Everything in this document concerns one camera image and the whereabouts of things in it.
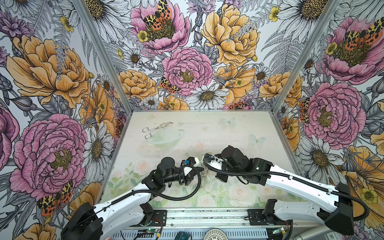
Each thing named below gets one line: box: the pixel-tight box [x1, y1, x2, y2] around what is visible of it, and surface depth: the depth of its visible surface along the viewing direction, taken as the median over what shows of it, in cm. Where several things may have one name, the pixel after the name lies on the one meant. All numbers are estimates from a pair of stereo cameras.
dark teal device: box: [174, 231, 192, 240], surface depth 65 cm
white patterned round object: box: [203, 228, 229, 240], surface depth 69 cm
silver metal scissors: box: [142, 121, 174, 140], surface depth 113 cm
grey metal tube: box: [293, 225, 334, 240], surface depth 69 cm
